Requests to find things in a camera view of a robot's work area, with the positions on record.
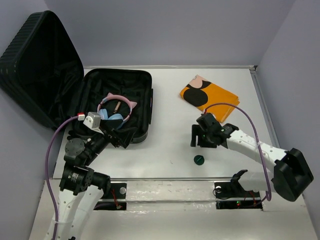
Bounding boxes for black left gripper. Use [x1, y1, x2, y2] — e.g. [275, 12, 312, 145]
[84, 118, 138, 164]

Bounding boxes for rose gold lipstick tube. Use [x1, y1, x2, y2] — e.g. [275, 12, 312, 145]
[113, 101, 121, 114]

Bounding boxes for pink blue cat-ear headphones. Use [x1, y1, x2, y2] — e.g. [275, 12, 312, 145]
[97, 92, 138, 130]

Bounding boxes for orange black patterned cloth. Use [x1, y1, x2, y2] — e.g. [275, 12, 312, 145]
[180, 75, 240, 123]

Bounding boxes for black hard-shell suitcase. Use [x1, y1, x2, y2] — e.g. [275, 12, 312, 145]
[0, 10, 153, 144]

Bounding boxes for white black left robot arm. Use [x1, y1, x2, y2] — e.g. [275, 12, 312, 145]
[44, 124, 137, 240]

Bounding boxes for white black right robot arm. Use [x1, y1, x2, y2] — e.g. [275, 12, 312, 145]
[190, 113, 314, 202]

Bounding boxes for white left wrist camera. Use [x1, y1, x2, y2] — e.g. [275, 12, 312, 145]
[77, 111, 103, 134]

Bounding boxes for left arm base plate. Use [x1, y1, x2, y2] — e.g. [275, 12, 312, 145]
[94, 181, 127, 211]

